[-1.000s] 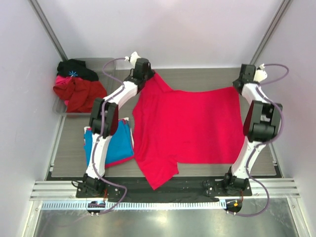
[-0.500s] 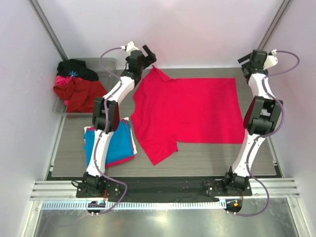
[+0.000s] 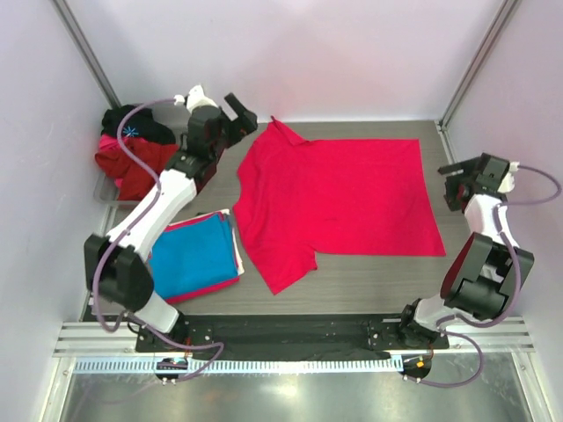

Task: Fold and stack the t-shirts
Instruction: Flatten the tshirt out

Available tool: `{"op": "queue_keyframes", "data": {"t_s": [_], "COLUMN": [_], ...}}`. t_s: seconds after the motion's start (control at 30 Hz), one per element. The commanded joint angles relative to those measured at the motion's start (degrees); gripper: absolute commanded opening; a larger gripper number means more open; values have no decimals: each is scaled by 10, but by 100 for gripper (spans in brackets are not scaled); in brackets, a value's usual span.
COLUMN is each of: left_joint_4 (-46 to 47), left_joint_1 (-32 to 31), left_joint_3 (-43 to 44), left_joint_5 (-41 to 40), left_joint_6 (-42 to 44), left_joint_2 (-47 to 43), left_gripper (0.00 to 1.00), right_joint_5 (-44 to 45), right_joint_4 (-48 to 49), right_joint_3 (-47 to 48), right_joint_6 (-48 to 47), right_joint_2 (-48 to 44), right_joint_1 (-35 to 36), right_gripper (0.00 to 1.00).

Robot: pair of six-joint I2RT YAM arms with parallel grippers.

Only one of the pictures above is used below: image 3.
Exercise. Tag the aluminium frame post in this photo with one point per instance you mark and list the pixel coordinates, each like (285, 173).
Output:
(84, 48)
(493, 33)

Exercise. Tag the pink t-shirt in bin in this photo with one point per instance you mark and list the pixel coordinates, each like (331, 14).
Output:
(112, 160)

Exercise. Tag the slotted white cable duct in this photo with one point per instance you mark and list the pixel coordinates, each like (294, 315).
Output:
(159, 365)

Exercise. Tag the left aluminium frame post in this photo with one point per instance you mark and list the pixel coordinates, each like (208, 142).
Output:
(84, 48)

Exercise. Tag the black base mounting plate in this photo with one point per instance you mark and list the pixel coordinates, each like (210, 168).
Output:
(301, 337)

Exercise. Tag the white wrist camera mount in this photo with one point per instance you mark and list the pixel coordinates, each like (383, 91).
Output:
(508, 181)
(194, 99)

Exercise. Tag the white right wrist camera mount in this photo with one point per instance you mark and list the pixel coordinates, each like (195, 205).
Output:
(508, 181)

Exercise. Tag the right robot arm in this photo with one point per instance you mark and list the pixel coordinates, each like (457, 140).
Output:
(489, 271)

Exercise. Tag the grey plastic bin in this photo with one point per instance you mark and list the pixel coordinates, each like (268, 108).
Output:
(175, 118)

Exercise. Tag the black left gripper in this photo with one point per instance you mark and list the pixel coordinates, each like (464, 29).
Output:
(244, 126)

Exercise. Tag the folded pink t-shirt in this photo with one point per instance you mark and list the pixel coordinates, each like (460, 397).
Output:
(202, 292)

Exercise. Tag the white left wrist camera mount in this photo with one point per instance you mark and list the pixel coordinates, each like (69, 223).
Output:
(194, 99)

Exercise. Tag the crimson pink t-shirt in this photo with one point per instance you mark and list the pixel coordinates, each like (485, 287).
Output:
(299, 198)

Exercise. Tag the folded blue t-shirt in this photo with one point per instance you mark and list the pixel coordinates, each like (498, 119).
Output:
(193, 259)

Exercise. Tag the right aluminium frame post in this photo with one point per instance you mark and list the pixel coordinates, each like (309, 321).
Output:
(493, 33)

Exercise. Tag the dark red t-shirt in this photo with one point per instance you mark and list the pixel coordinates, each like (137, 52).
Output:
(137, 182)

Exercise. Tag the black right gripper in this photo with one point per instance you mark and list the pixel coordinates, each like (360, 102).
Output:
(449, 196)

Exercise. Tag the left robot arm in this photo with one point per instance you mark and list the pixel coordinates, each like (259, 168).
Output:
(116, 263)

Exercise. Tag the black t-shirt with blue print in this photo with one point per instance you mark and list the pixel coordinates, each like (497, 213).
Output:
(140, 125)

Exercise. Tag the aluminium front rail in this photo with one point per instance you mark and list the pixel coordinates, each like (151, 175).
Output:
(89, 339)

